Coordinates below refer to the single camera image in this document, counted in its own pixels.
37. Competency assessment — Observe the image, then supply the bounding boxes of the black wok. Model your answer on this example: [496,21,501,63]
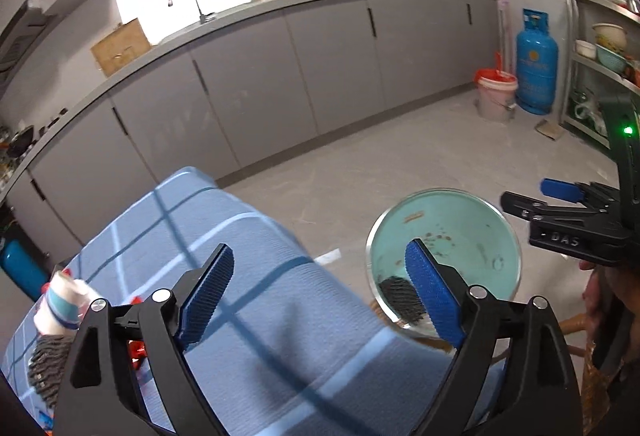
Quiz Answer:
[6,126,37,157]

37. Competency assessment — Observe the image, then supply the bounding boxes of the cardboard box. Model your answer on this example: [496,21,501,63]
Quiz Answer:
[90,18,152,77]

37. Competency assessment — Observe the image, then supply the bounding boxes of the red plastic bag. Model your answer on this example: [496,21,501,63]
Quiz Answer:
[125,293,151,367]

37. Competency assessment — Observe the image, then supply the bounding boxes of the grey kitchen counter cabinets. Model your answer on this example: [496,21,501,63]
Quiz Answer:
[0,0,501,267]

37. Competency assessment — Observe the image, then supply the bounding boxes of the black kitchen faucet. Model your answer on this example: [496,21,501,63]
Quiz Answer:
[167,0,217,24]

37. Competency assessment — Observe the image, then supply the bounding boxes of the range hood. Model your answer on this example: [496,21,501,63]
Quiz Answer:
[0,0,58,84]

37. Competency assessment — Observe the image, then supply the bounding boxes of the teal bowl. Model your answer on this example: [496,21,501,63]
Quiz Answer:
[596,43,629,74]

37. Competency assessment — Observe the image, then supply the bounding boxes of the tall blue gas cylinder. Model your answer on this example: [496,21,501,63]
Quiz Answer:
[515,8,559,115]

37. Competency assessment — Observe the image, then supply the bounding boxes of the flat cardboard piece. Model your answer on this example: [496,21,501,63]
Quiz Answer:
[535,118,567,143]

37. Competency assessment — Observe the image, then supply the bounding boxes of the person's right hand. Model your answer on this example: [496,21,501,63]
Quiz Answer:
[579,260,610,319]

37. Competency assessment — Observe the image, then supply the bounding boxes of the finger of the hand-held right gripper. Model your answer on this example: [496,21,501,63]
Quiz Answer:
[540,178,621,207]
[500,191,618,229]

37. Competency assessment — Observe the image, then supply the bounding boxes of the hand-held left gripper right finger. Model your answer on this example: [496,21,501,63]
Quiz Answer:
[404,238,583,436]

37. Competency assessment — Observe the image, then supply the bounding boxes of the dark textured scrap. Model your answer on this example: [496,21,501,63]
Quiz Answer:
[379,275,431,323]

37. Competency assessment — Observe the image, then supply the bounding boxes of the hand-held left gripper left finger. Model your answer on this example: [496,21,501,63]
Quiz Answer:
[54,243,236,436]

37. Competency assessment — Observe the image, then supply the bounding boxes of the white striped paper cup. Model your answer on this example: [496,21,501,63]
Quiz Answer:
[34,270,92,337]

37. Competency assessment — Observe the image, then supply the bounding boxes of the grey knit cloth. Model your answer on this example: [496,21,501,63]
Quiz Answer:
[27,333,76,409]

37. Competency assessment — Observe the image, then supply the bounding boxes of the person's patterned clothing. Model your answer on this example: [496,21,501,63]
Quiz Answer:
[581,341,640,436]

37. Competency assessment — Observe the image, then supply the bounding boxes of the mop with red clip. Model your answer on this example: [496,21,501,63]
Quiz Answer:
[495,0,513,74]

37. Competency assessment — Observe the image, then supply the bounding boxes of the short blue gas cylinder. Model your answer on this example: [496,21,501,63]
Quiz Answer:
[0,238,51,301]

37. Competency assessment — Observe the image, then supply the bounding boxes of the cream bowl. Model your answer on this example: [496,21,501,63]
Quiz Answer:
[592,23,629,49]

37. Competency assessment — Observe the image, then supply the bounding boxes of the pink bucket with red liner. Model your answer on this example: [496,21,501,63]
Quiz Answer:
[474,68,519,121]

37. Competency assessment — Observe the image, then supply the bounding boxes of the teal plastic bin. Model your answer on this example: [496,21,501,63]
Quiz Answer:
[366,187,522,336]

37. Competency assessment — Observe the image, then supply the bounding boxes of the metal shelf rack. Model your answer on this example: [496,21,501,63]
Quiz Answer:
[556,0,640,153]

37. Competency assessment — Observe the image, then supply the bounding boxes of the blue checked tablecloth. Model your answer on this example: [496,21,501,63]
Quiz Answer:
[0,166,506,436]

